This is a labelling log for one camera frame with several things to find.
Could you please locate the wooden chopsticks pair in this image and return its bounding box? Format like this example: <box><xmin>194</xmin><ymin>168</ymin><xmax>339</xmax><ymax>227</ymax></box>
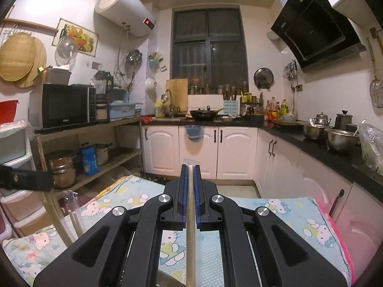
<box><xmin>184</xmin><ymin>159</ymin><xmax>197</xmax><ymax>287</ymax></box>

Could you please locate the dark kitchen window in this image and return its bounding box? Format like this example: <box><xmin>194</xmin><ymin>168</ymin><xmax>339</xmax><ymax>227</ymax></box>
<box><xmin>170</xmin><ymin>7</ymin><xmax>249</xmax><ymax>89</ymax></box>

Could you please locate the white plastic drawer unit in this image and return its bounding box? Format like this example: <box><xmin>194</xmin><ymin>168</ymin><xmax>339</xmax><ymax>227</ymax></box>
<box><xmin>1</xmin><ymin>120</ymin><xmax>53</xmax><ymax>237</ymax></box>

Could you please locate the steel pot on shelf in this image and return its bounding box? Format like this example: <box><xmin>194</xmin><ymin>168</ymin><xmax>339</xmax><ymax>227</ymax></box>
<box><xmin>45</xmin><ymin>150</ymin><xmax>76</xmax><ymax>189</ymax></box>

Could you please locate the Hello Kitty blue tablecloth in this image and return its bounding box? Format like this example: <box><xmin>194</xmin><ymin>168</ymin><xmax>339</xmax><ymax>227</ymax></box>
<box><xmin>2</xmin><ymin>175</ymin><xmax>350</xmax><ymax>286</ymax></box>

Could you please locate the red plastic basin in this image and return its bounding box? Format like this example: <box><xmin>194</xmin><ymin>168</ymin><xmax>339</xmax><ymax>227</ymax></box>
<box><xmin>0</xmin><ymin>100</ymin><xmax>19</xmax><ymax>124</ymax></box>

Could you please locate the wooden shelf rack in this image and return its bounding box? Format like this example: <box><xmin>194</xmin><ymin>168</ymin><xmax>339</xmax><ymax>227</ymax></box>
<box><xmin>33</xmin><ymin>117</ymin><xmax>144</xmax><ymax>247</ymax></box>

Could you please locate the blue canister on shelf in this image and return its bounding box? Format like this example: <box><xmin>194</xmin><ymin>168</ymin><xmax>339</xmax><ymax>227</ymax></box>
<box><xmin>80</xmin><ymin>145</ymin><xmax>99</xmax><ymax>176</ymax></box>

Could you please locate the black microwave oven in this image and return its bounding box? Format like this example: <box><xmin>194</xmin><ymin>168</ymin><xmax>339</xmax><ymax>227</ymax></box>
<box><xmin>28</xmin><ymin>83</ymin><xmax>96</xmax><ymax>132</ymax></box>

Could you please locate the pink towel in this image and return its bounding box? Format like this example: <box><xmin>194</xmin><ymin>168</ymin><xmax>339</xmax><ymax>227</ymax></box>
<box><xmin>312</xmin><ymin>198</ymin><xmax>356</xmax><ymax>284</ymax></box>

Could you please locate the round bamboo tray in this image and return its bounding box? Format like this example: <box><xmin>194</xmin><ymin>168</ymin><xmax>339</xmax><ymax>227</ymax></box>
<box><xmin>0</xmin><ymin>33</ymin><xmax>36</xmax><ymax>82</ymax></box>

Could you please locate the steel mixing bowl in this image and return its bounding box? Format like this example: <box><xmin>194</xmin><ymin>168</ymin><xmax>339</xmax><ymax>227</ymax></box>
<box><xmin>325</xmin><ymin>128</ymin><xmax>358</xmax><ymax>152</ymax></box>

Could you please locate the steel kettle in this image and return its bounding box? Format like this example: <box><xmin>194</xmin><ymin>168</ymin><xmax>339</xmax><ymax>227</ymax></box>
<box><xmin>309</xmin><ymin>112</ymin><xmax>331</xmax><ymax>126</ymax></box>

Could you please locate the black wok on stove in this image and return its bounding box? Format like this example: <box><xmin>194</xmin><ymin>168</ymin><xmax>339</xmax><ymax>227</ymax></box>
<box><xmin>190</xmin><ymin>107</ymin><xmax>223</xmax><ymax>121</ymax></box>

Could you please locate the plastic bag on counter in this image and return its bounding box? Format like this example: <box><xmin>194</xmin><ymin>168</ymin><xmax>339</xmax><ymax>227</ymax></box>
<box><xmin>358</xmin><ymin>123</ymin><xmax>383</xmax><ymax>176</ymax></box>

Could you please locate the wooden cutting board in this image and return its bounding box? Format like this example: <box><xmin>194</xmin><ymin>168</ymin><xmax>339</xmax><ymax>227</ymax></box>
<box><xmin>166</xmin><ymin>78</ymin><xmax>188</xmax><ymax>113</ymax></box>

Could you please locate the white water heater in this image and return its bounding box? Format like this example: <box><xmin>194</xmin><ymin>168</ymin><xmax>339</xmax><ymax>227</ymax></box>
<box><xmin>94</xmin><ymin>0</ymin><xmax>157</xmax><ymax>37</ymax></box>

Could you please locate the black range hood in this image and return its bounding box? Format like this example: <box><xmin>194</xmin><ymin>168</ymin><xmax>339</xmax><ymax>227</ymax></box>
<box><xmin>271</xmin><ymin>0</ymin><xmax>366</xmax><ymax>73</ymax></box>

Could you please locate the fruit picture frame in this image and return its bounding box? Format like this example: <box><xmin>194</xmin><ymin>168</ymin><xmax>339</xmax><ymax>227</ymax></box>
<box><xmin>52</xmin><ymin>18</ymin><xmax>99</xmax><ymax>57</ymax></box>

